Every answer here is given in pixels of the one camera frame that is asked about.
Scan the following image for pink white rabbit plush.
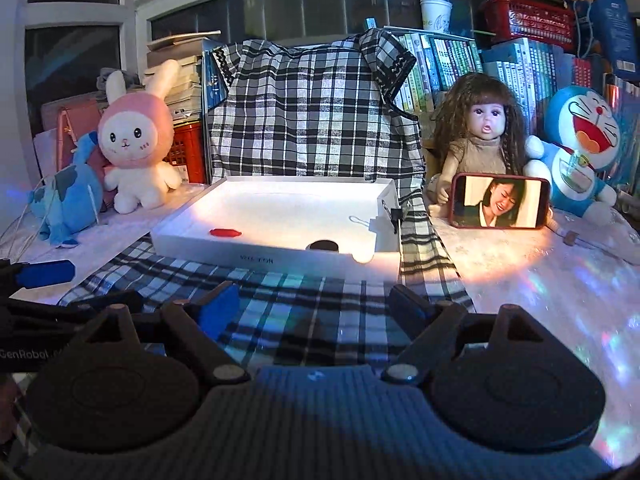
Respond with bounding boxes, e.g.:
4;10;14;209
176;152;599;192
96;59;184;214

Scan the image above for blue upright books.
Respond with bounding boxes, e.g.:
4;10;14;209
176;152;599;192
201;42;231;112

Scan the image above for white window frame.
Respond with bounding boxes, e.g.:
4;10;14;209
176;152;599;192
20;0;576;66

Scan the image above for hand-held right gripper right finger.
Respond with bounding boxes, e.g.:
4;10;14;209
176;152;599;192
382;284;552;387

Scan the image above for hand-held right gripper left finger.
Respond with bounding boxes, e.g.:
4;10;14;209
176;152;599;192
82;281;252;387

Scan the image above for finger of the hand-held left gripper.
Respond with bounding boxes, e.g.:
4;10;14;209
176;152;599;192
0;258;77;292
0;290;147;333

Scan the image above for stack of pale books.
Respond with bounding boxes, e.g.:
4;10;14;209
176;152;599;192
145;35;224;124

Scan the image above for brown-haired doll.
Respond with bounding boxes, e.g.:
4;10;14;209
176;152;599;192
425;72;579;247

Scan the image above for leaning colourful books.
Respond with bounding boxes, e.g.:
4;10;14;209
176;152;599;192
602;72;640;197

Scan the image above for red plastic basket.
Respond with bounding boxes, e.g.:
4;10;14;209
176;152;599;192
479;0;577;52

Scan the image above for white cardboard box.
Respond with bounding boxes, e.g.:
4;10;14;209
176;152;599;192
150;175;402;274

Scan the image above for white patterned tablecloth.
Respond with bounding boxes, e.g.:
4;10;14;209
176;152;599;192
0;180;640;463

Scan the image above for grey cloth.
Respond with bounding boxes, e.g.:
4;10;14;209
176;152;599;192
95;67;144;99

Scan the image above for black binder clip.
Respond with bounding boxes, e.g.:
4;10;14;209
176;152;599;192
347;198;404;235

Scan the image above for blue spotted plush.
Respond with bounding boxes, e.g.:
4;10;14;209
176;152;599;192
27;132;109;250

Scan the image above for red plastic crate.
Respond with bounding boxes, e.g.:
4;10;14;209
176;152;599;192
167;121;209;185

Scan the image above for blue carton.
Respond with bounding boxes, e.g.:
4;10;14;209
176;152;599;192
582;0;640;74

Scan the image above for white paper cup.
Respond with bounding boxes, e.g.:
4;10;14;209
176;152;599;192
419;0;454;34

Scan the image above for row of blue books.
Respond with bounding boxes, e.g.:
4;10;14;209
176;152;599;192
395;32;609;117

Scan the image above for blue robot cat plush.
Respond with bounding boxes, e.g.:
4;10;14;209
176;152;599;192
525;85;627;227

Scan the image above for pink bag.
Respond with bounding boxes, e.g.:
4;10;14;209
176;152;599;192
40;97;109;174

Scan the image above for black white plaid cloth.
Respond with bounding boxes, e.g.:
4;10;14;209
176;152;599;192
57;27;477;367

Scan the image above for red-cased smartphone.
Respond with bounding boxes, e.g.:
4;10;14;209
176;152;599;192
448;172;551;231

